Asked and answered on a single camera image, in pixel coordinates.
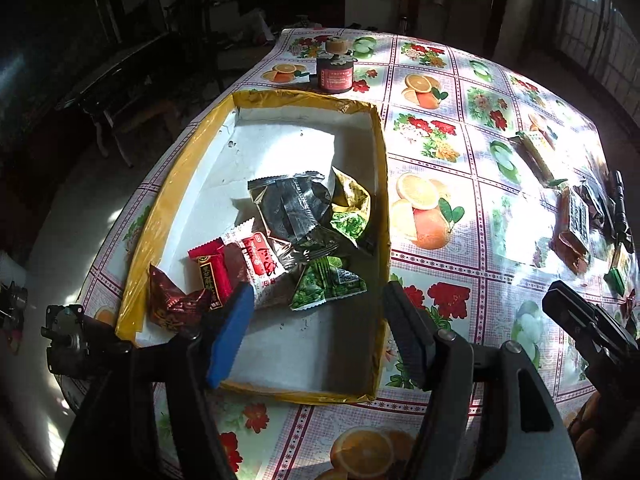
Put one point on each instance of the wooden stool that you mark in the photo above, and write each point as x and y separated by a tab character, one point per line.
145	117

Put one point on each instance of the black silver snack packet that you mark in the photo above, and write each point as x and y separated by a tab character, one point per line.
292	205

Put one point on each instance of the yellow green snack packet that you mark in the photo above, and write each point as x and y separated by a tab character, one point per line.
352	205

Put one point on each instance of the white plastic bag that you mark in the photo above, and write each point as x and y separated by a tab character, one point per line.
262	27

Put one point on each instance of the dark brown snack packet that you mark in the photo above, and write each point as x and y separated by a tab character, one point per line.
595	197

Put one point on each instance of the dark red snack packet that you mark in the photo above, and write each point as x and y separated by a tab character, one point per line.
172	300

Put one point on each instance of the dark wooden chair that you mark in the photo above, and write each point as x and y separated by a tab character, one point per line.
200	35

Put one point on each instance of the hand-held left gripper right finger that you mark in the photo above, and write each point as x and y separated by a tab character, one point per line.
410	335

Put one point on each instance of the white box with yellow tape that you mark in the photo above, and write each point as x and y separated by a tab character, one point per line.
280	150

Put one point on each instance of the brown cake packet with label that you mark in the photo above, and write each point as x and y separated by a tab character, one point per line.
575	230

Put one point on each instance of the black metal motor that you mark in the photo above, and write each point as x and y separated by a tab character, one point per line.
65	335

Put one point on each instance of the dark long wooden table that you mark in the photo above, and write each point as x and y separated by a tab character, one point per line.
130	67

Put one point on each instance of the floral fruit printed tablecloth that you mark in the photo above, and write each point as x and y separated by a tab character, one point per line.
475	280

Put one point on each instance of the red packet with dark label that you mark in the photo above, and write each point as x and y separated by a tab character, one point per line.
212	272

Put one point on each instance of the black flashlight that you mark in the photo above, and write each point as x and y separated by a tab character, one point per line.
620	210

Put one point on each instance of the white and red snack packet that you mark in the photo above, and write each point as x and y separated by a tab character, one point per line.
257	260

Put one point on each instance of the dark jar with cork lid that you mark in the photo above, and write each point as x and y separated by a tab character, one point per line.
335	77

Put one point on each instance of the green leafy snack packet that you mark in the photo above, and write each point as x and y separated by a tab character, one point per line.
325	282

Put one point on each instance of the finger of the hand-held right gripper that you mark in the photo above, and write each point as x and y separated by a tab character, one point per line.
565	305

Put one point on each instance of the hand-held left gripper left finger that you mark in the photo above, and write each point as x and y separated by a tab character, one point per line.
230	330

